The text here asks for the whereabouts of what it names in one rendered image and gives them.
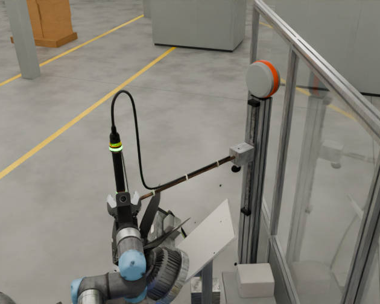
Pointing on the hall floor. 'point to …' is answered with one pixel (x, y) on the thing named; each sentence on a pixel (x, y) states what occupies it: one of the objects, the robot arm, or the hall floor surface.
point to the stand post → (207, 283)
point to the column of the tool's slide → (256, 199)
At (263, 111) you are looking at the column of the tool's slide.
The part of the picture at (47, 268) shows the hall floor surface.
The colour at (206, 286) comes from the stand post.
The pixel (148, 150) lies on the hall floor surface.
